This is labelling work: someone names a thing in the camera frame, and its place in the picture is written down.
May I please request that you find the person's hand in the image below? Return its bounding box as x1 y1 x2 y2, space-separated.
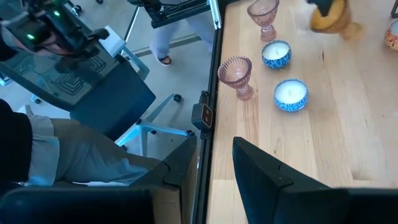
9 29 75 58

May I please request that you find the black office chair white base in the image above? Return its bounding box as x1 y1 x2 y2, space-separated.
0 25 195 158

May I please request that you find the orange patterned candle tin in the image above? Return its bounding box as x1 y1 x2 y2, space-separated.
384 19 398 52

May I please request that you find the black metal cart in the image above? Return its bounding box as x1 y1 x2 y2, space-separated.
123 0 222 43

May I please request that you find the person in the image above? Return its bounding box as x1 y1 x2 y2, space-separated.
0 98 162 189
149 12 216 67

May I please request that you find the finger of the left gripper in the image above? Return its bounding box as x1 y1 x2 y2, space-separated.
306 0 335 17

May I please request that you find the black chair caster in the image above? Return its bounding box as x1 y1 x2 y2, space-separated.
67 0 83 17

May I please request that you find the blue patterned candle tin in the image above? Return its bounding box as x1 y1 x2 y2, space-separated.
273 78 310 113

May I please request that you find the black device with green lights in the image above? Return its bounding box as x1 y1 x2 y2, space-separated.
0 0 110 60

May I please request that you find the pink glass candlestick holder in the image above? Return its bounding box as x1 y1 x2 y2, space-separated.
217 55 254 101
246 0 280 43

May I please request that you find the white candle front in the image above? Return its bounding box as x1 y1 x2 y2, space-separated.
261 39 293 70

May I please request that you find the amber glass candlestick holder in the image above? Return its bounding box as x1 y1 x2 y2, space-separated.
309 0 364 40

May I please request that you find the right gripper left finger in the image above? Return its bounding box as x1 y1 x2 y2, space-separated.
0 135 199 224

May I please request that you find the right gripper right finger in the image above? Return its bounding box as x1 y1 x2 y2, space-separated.
232 136 398 224

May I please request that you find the small black camera box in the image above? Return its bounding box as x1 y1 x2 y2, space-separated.
190 90 214 140

